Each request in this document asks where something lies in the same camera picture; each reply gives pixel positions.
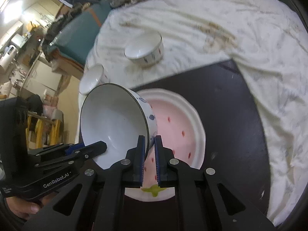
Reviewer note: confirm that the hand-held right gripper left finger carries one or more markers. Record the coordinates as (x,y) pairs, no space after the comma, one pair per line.
(140,163)

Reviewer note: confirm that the white bed sheet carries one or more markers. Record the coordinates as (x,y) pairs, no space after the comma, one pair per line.
(216,24)

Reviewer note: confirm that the white bowl with dark rim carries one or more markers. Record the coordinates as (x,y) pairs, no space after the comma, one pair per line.
(144,53)
(92,79)
(113,122)

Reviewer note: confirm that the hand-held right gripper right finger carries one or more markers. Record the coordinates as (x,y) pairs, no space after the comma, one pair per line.
(157,163)

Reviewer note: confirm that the dark clothes pile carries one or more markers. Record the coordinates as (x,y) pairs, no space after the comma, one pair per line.
(54,30)

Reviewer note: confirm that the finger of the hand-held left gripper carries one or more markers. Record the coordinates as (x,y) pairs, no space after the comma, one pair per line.
(73,148)
(96,147)

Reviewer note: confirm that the beige storage cabinet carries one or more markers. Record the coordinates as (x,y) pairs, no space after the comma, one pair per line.
(45,77)

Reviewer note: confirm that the black board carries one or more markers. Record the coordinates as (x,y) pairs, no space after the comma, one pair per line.
(228,113)

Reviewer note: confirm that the teal foam pad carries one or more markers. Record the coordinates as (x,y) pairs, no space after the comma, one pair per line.
(74,36)

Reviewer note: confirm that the person's left hand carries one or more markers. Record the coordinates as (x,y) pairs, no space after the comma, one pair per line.
(22,208)

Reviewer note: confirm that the small pink strawberry plate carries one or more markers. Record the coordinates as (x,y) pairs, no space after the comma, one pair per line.
(178,125)

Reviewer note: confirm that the yellow wooden rack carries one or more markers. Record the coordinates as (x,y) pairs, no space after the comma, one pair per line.
(39,127)

